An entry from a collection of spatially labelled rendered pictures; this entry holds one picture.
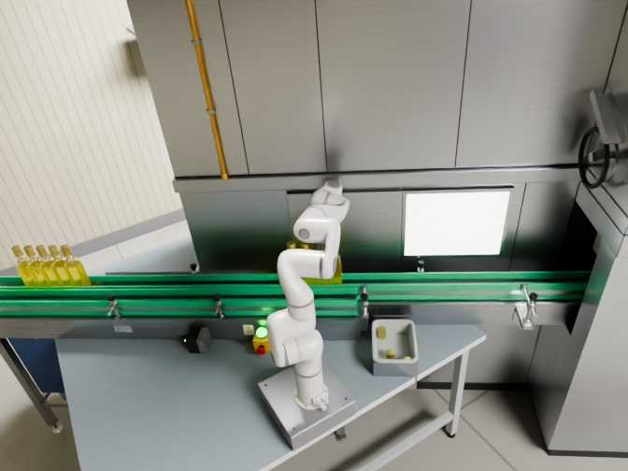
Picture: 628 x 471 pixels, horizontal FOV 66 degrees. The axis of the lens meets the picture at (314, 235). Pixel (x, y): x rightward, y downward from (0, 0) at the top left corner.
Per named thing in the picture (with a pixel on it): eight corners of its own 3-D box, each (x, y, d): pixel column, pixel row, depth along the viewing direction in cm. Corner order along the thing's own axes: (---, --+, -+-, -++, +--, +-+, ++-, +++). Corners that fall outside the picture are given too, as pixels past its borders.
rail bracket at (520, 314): (522, 317, 204) (532, 276, 191) (534, 347, 191) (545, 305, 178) (510, 317, 205) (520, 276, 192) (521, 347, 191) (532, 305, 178)
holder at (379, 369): (411, 325, 210) (412, 312, 206) (417, 377, 188) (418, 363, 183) (372, 325, 212) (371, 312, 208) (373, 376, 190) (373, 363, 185)
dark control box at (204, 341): (212, 340, 212) (207, 326, 207) (207, 354, 206) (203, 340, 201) (193, 340, 213) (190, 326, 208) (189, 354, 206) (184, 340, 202)
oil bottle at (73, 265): (95, 291, 226) (73, 242, 210) (90, 299, 222) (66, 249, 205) (83, 291, 227) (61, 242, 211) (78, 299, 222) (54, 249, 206)
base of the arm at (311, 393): (341, 400, 172) (339, 372, 163) (314, 421, 166) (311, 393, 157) (312, 375, 182) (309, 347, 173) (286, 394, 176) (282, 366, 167)
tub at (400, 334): (413, 334, 205) (413, 319, 201) (418, 376, 187) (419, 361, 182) (372, 333, 207) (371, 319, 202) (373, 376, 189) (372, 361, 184)
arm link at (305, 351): (328, 372, 163) (326, 339, 154) (291, 384, 160) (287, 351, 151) (318, 351, 171) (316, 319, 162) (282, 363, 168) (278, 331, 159)
